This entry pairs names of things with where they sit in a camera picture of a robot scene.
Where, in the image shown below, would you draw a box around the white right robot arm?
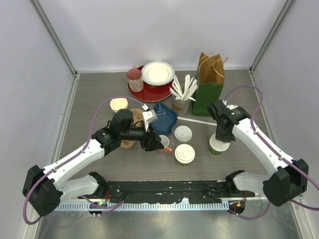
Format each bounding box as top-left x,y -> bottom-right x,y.
207,100 -> 309,207

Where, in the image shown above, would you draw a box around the pink floral mug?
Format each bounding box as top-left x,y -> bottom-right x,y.
127,66 -> 144,93

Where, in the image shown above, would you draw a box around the grey metal utensil tin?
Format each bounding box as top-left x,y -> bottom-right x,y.
172,97 -> 192,117

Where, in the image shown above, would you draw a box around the green brown paper bag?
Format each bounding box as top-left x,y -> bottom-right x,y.
191,52 -> 228,117

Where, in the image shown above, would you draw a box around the blue shell-shaped dish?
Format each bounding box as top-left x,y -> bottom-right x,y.
151,102 -> 177,135

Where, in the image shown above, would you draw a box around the green paper coffee cup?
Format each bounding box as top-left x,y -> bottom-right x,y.
176,160 -> 193,166

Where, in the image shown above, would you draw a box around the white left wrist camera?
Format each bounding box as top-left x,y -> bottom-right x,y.
142,110 -> 158,131

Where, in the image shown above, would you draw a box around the cardboard cup carrier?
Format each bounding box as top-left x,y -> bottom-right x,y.
120,109 -> 143,149

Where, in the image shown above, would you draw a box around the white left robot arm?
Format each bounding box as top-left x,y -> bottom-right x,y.
22,109 -> 164,217

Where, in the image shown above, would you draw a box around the white cup lid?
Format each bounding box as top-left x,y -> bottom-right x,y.
209,134 -> 230,150
174,144 -> 195,161

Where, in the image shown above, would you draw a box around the wrapped white straw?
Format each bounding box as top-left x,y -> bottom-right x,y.
177,117 -> 217,126

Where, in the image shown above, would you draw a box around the stack of white lids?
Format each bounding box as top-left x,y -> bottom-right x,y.
174,125 -> 192,143

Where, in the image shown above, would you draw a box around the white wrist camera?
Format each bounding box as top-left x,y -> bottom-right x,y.
223,100 -> 238,110
142,110 -> 158,131

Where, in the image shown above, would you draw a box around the bundle of wrapped white utensils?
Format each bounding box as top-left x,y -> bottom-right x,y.
169,75 -> 198,102

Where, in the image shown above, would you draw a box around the red round tray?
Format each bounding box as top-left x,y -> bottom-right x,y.
127,78 -> 173,103

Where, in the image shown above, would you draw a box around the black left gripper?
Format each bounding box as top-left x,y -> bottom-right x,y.
120,120 -> 164,151

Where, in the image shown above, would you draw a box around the small pink handled cup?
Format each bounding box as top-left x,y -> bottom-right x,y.
159,135 -> 173,153

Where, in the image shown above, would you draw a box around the green paper cups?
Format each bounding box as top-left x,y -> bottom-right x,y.
110,98 -> 128,113

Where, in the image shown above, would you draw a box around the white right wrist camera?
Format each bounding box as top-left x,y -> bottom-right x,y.
223,100 -> 238,110

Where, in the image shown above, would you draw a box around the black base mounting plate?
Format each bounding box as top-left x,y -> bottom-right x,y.
76,179 -> 255,205

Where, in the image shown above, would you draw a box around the white paper plate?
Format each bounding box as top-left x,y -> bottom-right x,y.
142,61 -> 175,86

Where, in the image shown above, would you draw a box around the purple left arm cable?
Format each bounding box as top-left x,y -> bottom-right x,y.
22,96 -> 150,226

